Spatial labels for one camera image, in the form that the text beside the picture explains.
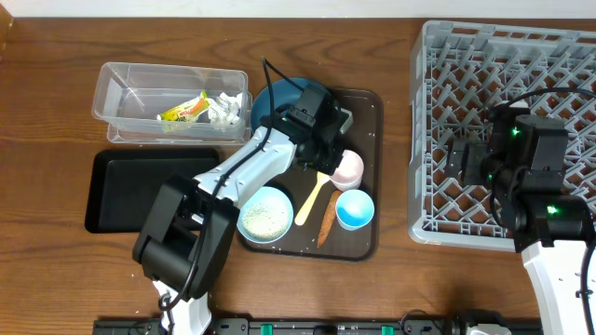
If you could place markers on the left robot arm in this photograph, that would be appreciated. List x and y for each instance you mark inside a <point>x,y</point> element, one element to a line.
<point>187,235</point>

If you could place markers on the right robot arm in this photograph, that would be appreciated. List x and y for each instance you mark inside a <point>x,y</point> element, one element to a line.
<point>522,165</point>

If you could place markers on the brown serving tray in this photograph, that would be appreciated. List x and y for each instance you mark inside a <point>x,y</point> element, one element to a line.
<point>364,138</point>

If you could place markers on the yellow green snack wrapper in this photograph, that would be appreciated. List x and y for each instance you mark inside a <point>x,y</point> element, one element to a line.
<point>187,111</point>

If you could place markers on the yellow plastic spoon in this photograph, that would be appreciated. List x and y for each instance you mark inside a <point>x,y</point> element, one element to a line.
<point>305,209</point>

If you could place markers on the grey dishwasher rack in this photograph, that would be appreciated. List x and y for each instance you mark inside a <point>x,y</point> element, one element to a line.
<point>459,71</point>

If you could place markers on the pink cup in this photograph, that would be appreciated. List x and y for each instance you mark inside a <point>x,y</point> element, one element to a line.
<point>349,173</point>

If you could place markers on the white tissue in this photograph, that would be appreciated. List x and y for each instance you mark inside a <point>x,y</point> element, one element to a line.
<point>224,110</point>

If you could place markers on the clear plastic bin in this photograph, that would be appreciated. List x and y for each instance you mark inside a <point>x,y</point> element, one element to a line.
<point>129,96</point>

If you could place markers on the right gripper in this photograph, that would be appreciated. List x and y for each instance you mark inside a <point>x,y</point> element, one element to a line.
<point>470,171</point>

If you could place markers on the black tray bin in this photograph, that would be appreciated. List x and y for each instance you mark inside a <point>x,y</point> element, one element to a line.
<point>124,184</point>

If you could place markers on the light blue cup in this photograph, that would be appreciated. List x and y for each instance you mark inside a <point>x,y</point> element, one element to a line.
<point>354,209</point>

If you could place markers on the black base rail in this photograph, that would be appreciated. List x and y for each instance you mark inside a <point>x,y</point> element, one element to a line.
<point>240,326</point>

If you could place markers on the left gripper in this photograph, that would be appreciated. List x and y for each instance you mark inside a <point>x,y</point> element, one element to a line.
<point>333,154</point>

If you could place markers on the large blue bowl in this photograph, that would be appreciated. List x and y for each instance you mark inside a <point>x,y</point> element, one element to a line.
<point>284,93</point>

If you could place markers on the light blue rice bowl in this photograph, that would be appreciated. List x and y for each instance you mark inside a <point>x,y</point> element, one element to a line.
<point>266,217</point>

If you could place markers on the orange carrot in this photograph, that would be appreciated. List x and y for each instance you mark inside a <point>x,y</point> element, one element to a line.
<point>328,219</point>

